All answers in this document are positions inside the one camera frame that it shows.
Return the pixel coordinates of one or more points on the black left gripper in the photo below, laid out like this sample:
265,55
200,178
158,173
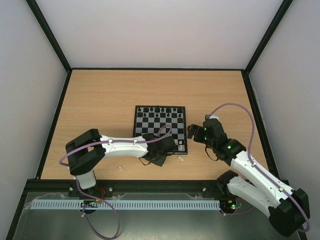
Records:
160,162

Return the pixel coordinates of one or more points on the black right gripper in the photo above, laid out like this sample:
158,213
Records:
199,133

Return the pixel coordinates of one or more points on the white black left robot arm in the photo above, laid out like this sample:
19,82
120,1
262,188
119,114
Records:
85,151

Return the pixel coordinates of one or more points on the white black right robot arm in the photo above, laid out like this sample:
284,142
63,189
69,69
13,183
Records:
287,209

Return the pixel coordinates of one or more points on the black and silver chessboard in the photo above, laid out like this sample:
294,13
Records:
145,122

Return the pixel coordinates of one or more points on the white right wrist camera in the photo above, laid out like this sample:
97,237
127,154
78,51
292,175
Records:
214,116

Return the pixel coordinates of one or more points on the black aluminium frame rail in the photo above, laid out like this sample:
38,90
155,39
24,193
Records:
161,186

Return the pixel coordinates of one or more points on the light blue slotted cable duct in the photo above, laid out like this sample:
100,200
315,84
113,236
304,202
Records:
73,204

